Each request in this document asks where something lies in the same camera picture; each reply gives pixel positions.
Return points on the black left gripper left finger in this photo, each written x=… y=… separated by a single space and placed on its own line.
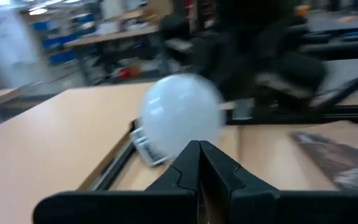
x=120 y=205

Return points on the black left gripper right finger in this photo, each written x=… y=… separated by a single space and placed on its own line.
x=291 y=208

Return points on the white lightbulb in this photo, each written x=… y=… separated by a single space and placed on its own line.
x=179 y=112

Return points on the grey desk calculator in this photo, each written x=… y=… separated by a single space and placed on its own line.
x=148 y=157

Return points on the Arcadia picture book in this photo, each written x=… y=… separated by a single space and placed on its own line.
x=346 y=161

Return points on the light wooden desk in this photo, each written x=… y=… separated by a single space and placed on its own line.
x=42 y=140

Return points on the wooden background table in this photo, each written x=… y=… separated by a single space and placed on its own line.
x=110 y=36

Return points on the blue storage bins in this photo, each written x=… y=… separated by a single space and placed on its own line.
x=57 y=40

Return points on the black aluminium rig frame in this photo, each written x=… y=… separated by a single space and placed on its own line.
x=291 y=116

